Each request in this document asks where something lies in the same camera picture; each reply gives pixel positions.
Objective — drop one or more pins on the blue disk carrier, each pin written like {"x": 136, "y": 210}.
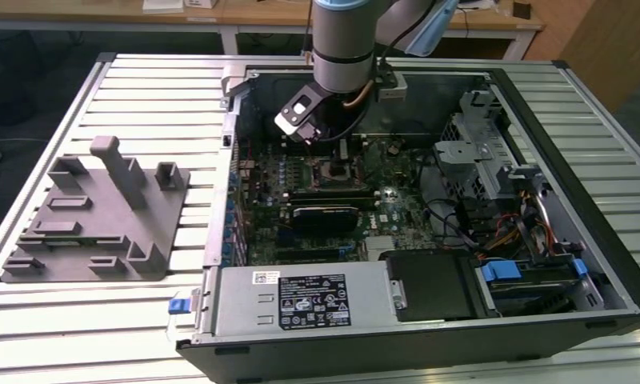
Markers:
{"x": 502, "y": 272}

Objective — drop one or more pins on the black plastic shroud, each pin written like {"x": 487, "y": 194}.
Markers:
{"x": 432, "y": 284}

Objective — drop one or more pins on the grey parts rack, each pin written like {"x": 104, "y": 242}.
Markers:
{"x": 107, "y": 240}

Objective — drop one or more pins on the wooden cabinet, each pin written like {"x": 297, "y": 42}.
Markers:
{"x": 608, "y": 48}

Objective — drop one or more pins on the black PC case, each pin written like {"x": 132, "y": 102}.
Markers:
{"x": 352, "y": 360}

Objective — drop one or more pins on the silver chipset heatsink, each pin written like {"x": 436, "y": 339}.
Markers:
{"x": 382, "y": 245}

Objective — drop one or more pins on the grey plastic bay latch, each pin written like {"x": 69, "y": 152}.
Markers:
{"x": 520, "y": 174}
{"x": 480, "y": 100}

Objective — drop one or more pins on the wooden desk white legs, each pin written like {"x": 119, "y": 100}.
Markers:
{"x": 112, "y": 15}

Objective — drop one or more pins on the green RAM stick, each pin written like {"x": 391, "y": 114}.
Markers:
{"x": 69, "y": 241}

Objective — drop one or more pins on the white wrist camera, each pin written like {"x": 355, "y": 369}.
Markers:
{"x": 301, "y": 112}

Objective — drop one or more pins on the blue case latch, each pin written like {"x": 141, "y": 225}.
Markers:
{"x": 177, "y": 306}

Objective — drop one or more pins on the black hard disk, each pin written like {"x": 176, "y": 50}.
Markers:
{"x": 534, "y": 296}

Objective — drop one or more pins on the black small box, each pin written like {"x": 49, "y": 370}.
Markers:
{"x": 522, "y": 10}

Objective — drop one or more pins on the silver coin battery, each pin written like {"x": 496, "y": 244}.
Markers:
{"x": 392, "y": 150}

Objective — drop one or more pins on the grey card retention bracket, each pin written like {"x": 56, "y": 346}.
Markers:
{"x": 233, "y": 80}

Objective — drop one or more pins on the CPU socket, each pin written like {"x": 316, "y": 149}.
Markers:
{"x": 320, "y": 182}

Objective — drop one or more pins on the silver metal drive cage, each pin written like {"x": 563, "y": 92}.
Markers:
{"x": 470, "y": 152}

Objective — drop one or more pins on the black graphics card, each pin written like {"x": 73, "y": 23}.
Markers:
{"x": 326, "y": 219}

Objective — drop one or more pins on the black expansion slot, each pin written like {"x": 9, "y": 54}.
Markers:
{"x": 310, "y": 254}

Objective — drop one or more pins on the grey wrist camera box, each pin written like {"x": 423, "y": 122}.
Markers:
{"x": 392, "y": 86}

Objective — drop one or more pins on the white small box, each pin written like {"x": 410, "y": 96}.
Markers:
{"x": 203, "y": 3}

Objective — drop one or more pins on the green motherboard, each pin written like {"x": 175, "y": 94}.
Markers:
{"x": 406, "y": 192}

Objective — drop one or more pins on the grey power supply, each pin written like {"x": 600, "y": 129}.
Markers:
{"x": 245, "y": 304}

